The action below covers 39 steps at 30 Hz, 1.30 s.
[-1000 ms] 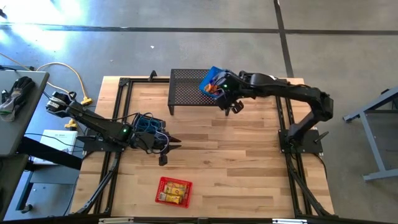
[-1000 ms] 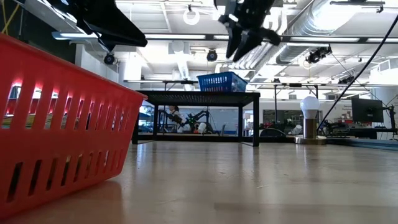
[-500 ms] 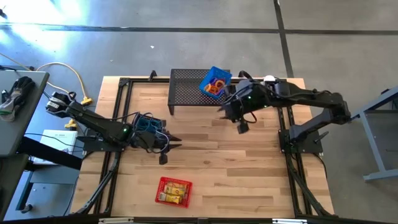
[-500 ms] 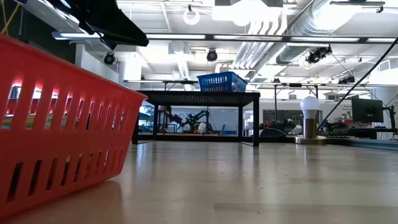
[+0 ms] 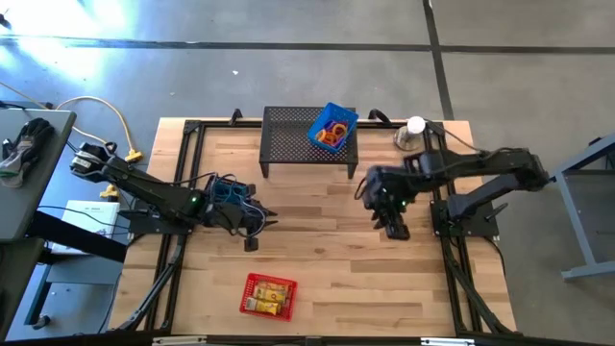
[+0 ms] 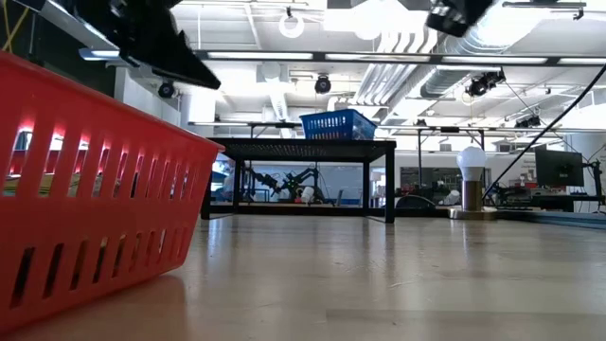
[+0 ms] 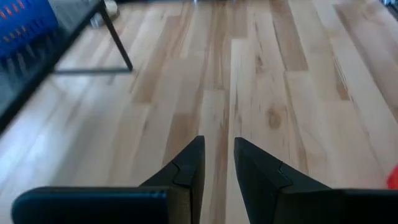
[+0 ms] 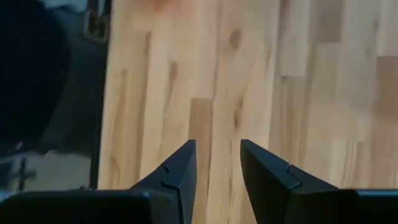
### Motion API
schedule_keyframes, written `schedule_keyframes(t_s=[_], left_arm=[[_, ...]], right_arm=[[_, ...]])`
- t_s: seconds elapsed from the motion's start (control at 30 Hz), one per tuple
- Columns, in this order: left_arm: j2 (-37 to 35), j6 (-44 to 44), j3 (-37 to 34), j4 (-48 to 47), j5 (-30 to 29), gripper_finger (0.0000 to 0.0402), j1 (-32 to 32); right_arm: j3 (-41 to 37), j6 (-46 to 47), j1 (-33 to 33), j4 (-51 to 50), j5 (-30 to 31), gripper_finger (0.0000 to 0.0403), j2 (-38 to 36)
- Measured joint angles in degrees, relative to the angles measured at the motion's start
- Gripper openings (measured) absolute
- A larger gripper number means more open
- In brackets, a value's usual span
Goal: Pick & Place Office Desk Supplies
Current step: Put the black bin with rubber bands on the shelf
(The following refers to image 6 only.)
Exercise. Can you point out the blue plastic basket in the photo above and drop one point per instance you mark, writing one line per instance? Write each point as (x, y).
(338, 125)

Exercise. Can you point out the red plastic basket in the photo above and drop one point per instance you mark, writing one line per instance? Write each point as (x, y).
(118, 213)

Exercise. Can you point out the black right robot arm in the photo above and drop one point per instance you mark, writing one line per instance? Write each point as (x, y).
(457, 14)

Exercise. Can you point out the black background robot arm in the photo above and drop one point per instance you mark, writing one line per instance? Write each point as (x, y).
(303, 182)

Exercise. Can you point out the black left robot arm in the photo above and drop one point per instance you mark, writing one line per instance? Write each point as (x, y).
(151, 42)

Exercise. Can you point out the black background desk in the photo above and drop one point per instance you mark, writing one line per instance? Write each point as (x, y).
(568, 201)

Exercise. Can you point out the black mesh shelf riser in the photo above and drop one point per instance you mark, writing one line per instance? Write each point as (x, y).
(308, 149)

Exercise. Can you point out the white bottle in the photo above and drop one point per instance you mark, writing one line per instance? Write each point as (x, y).
(308, 195)

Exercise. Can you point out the black overhead light bar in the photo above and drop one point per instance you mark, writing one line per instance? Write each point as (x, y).
(379, 58)

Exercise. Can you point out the black hanging spotlight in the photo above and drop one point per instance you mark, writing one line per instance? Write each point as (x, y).
(485, 84)

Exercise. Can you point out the black monitor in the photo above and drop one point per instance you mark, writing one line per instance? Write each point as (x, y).
(558, 168)

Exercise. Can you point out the black hanging camera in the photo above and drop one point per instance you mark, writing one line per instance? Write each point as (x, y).
(323, 85)
(166, 90)

